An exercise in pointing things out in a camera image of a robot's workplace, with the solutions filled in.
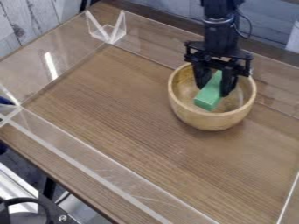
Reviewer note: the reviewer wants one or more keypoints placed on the clear acrylic tray wall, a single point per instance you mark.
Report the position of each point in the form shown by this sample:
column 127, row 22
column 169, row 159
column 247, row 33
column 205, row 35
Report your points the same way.
column 100, row 115

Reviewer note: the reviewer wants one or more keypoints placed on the brown wooden bowl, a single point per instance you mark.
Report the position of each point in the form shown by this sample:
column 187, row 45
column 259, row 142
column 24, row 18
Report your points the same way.
column 232, row 108

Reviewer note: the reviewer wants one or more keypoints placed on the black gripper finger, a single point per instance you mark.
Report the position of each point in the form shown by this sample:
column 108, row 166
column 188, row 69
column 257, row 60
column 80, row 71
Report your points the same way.
column 201, row 74
column 228, row 80

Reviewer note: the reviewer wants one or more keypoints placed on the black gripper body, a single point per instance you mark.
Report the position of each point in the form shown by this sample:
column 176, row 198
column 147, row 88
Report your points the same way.
column 217, row 51

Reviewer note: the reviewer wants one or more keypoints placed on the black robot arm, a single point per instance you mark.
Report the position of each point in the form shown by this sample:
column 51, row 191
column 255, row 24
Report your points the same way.
column 221, row 9

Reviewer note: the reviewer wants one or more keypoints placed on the green rectangular block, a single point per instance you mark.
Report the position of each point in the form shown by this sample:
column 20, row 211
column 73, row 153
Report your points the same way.
column 208, row 96

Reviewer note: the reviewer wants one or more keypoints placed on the black metal bracket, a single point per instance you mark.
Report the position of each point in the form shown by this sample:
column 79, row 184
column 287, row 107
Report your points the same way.
column 59, row 216

